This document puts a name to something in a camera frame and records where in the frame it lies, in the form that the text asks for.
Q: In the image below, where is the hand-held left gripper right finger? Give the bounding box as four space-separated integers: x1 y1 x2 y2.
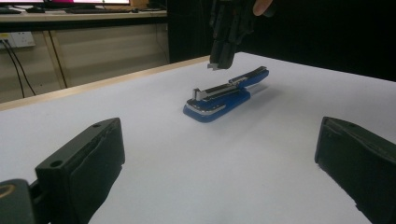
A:
314 116 396 224

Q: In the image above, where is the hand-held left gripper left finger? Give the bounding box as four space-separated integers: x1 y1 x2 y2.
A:
35 117 126 224

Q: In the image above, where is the blue stapler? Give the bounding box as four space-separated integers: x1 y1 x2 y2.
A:
182 65 271 124

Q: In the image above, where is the black keyboard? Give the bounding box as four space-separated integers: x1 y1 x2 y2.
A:
64 7 133 15

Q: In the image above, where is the computer monitor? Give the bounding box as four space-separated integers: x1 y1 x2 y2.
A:
0 0 45 6
46 0 131 6

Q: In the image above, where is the beige background desk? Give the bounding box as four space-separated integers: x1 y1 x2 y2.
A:
0 9 169 24

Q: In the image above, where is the black cable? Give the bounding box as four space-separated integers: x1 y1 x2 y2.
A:
2 39 37 97
0 43 26 100
47 30 69 90

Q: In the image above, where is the white wall socket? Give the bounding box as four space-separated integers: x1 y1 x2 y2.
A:
0 31 36 49

